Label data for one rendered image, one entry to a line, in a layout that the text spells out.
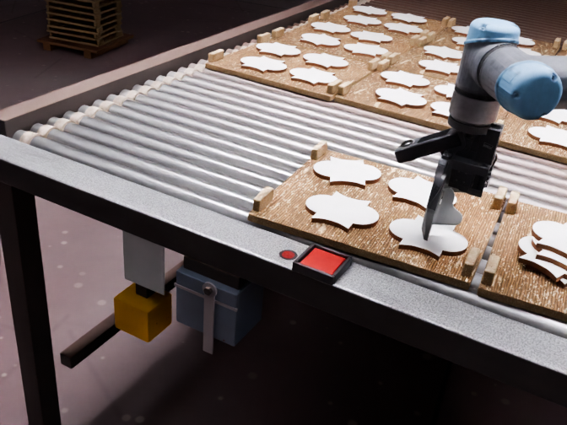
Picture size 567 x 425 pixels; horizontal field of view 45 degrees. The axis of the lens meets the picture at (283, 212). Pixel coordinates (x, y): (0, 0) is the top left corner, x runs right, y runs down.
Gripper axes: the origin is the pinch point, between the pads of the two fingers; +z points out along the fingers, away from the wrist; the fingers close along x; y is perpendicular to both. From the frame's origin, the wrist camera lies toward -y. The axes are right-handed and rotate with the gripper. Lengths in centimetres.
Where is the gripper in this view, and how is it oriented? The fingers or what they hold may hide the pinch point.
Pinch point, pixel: (432, 221)
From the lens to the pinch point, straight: 122.6
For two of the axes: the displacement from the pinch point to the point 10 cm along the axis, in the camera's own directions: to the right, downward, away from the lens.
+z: -1.0, 8.6, 5.0
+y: 9.0, 3.0, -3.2
